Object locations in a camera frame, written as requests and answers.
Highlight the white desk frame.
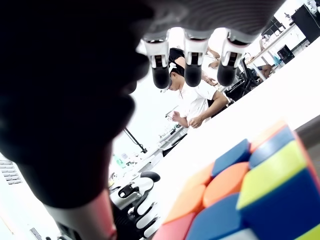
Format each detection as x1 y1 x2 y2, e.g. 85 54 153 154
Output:
243 23 310 82

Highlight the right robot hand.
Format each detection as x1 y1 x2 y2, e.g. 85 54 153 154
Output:
0 0 287 240

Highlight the round dark brown plate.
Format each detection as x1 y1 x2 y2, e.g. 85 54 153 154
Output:
294 116 320 173

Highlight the wall ventilation grille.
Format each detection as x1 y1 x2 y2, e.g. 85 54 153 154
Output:
0 159 23 186

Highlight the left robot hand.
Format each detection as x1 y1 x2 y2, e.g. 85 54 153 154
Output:
111 171 162 240

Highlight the cluttered background workbench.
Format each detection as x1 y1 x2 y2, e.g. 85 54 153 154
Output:
108 126 188 186

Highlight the black wooden chair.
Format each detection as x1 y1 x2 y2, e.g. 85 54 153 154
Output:
223 57 262 103

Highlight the person in white shirt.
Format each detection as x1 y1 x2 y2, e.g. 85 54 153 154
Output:
159 47 230 130

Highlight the multicoloured Rubik's cube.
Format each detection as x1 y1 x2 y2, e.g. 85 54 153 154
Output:
152 120 320 240

